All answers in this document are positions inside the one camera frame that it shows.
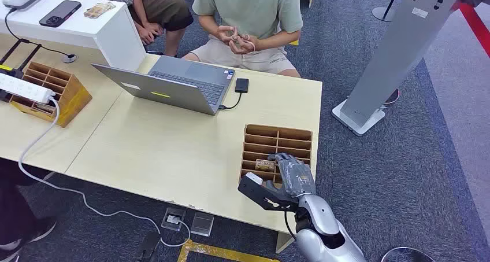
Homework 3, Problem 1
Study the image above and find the person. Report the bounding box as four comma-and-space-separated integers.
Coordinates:
0, 158, 58, 262
181, 0, 304, 78
72, 0, 195, 58

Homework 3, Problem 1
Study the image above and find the red barrier belt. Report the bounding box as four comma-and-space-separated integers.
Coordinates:
451, 0, 490, 58

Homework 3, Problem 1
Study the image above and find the black drive cable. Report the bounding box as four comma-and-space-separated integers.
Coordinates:
218, 92, 243, 111

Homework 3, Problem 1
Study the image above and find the wooden organiser with yellow base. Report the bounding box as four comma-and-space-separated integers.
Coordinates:
9, 61, 93, 128

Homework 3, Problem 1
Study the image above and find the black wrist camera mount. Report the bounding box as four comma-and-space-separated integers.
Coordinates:
237, 171, 300, 212

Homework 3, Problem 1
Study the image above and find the brown hotel card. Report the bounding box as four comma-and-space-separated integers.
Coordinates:
255, 159, 277, 172

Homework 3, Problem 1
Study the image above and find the floor socket box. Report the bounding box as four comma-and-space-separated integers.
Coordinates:
161, 207, 187, 231

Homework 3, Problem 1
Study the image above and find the yellow floor tape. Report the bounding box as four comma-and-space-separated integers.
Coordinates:
176, 240, 280, 262

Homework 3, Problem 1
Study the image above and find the black smartphone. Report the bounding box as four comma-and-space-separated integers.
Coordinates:
38, 0, 82, 28

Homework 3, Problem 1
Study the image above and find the black metal stand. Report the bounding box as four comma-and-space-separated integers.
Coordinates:
0, 38, 42, 79

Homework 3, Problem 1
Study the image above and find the white ring cable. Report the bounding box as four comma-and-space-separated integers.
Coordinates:
381, 246, 437, 262

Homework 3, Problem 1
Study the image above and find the pale desk leg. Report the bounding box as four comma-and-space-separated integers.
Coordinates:
275, 231, 296, 254

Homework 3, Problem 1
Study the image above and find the person's right hand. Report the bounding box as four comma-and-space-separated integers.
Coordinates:
216, 25, 240, 45

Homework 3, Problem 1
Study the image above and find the grey kiosk stand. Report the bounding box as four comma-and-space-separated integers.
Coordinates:
331, 0, 490, 137

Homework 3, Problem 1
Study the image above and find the grey open laptop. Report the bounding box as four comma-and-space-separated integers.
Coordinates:
91, 55, 236, 116

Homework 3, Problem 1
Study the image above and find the person's left hand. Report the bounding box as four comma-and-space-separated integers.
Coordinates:
229, 34, 257, 56

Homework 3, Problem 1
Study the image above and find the thin black cable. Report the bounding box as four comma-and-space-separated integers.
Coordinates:
4, 8, 72, 58

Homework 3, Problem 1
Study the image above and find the dark shoe with red edge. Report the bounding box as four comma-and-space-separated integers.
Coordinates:
383, 88, 401, 106

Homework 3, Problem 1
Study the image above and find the white power strip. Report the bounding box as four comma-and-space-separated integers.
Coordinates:
0, 72, 57, 105

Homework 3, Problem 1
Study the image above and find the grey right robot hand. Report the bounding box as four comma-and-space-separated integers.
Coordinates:
267, 152, 318, 199

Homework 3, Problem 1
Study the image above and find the clear floor socket cover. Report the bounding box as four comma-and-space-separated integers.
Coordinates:
190, 212, 215, 237

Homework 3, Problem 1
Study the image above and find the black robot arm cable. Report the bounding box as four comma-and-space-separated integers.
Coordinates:
283, 210, 298, 241

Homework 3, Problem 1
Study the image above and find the wooden card holder box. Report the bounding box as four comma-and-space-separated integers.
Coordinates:
239, 124, 313, 186

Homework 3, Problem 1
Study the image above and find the white power cable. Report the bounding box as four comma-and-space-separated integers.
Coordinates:
18, 97, 191, 248

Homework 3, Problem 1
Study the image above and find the white counter shelf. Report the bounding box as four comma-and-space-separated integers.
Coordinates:
0, 0, 147, 72

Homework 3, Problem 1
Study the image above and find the stanchion pole with round base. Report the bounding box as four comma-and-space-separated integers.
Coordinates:
372, 0, 403, 23

